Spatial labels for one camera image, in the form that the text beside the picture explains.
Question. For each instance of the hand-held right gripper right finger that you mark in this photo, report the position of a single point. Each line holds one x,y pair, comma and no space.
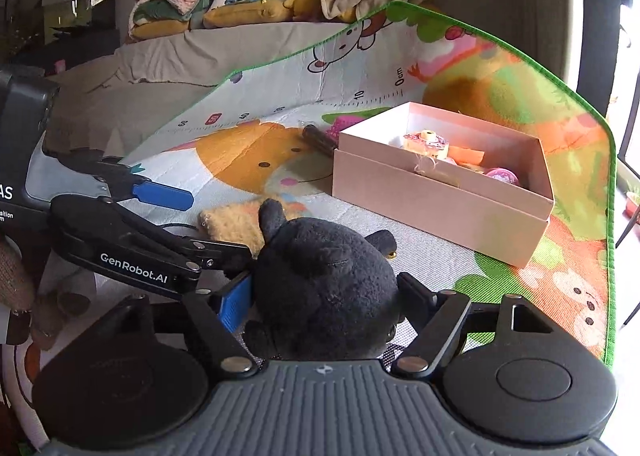
417,297

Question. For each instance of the pink and cream toy camera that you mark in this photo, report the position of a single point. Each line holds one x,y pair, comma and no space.
425,140

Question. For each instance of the pink cardboard box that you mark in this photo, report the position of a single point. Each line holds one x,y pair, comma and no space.
450,216

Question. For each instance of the dark window frame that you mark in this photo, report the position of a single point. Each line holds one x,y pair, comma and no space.
600,35

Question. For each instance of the yellow pillow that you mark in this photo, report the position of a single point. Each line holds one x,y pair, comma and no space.
250,13
160,29

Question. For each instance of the green folded cloth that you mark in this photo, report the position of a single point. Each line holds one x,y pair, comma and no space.
200,5

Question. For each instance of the dark brown tube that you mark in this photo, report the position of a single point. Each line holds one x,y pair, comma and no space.
320,139

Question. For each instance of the black cat plush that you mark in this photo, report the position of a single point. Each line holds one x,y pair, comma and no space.
325,286

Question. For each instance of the person's left forearm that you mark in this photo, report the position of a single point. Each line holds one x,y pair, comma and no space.
15,276

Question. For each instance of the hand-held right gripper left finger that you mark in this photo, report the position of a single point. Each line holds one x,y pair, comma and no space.
232,303

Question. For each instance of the dark cabinet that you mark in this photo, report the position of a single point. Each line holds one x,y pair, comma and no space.
65,20

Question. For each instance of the yellow fuzzy pouch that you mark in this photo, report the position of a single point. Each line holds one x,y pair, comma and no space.
235,226

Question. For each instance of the printed children's play mat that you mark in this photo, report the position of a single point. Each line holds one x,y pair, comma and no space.
250,155

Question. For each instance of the grey bed cover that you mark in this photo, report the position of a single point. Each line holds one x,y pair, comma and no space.
175,60

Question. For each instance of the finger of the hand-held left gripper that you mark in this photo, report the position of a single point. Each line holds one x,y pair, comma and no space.
220,256
162,196

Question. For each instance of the pink frosted cupcake toy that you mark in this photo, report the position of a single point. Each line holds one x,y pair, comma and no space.
502,176

